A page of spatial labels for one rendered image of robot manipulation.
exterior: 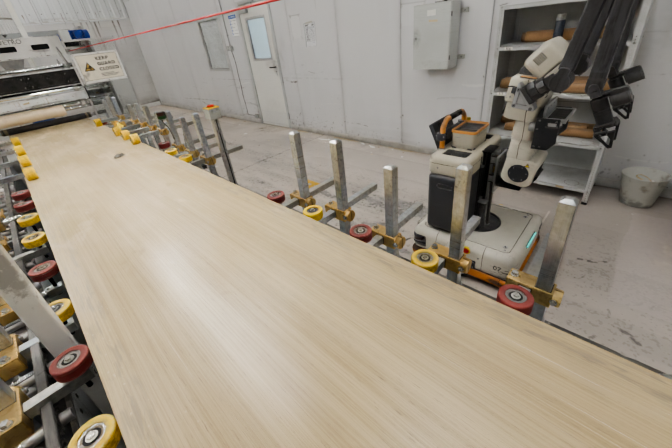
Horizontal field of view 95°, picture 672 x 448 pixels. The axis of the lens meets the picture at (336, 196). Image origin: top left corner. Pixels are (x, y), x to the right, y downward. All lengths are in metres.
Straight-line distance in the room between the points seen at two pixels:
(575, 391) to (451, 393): 0.22
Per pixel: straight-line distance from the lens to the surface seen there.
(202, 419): 0.79
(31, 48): 5.15
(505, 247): 2.13
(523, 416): 0.75
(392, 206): 1.12
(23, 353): 1.32
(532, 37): 3.33
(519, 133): 1.96
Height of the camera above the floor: 1.54
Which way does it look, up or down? 28 degrees down
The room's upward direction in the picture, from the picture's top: 7 degrees counter-clockwise
